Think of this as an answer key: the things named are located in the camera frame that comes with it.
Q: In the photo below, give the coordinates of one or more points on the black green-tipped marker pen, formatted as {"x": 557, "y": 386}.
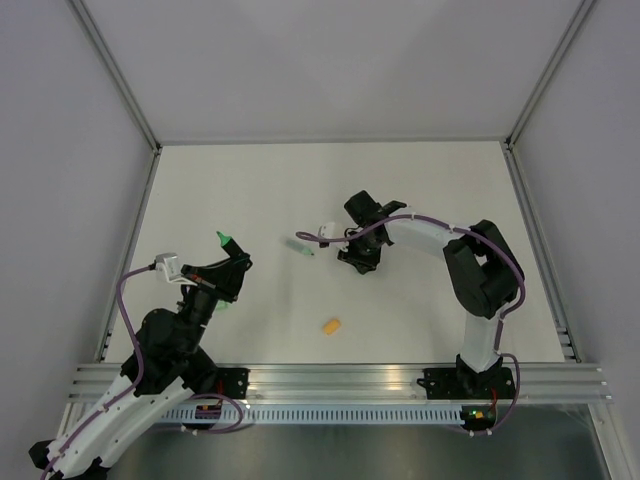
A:
{"x": 234, "y": 252}

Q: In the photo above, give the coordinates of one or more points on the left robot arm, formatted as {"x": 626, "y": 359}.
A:
{"x": 167, "y": 367}

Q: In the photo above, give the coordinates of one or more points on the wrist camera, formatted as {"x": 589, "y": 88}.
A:
{"x": 168, "y": 269}
{"x": 326, "y": 233}

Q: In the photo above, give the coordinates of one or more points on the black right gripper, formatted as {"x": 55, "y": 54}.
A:
{"x": 363, "y": 264}

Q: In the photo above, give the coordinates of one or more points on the orange pen cap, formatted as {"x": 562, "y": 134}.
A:
{"x": 332, "y": 326}

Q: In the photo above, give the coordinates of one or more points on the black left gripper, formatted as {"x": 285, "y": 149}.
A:
{"x": 226, "y": 276}

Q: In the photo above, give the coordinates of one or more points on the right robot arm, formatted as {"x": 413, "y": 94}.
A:
{"x": 487, "y": 280}

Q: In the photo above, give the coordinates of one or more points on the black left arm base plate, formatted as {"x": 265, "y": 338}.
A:
{"x": 232, "y": 382}

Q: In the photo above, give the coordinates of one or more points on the aluminium mounting rail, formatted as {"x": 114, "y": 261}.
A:
{"x": 541, "y": 383}

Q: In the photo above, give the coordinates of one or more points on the right aluminium frame post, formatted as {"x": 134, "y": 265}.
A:
{"x": 562, "y": 48}

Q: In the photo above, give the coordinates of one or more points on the pale green highlighter pen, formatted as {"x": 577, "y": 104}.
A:
{"x": 299, "y": 247}

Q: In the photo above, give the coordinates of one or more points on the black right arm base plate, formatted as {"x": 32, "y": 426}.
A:
{"x": 447, "y": 383}

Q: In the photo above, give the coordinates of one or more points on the white slotted cable duct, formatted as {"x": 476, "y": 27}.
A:
{"x": 283, "y": 414}

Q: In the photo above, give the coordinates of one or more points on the left aluminium frame post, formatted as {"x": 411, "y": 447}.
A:
{"x": 105, "y": 56}

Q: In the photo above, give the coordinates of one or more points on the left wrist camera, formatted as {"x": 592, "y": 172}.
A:
{"x": 168, "y": 269}

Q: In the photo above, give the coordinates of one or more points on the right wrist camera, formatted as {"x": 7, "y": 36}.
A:
{"x": 326, "y": 233}

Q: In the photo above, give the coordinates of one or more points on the aluminium frame post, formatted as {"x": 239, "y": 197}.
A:
{"x": 562, "y": 48}
{"x": 105, "y": 56}

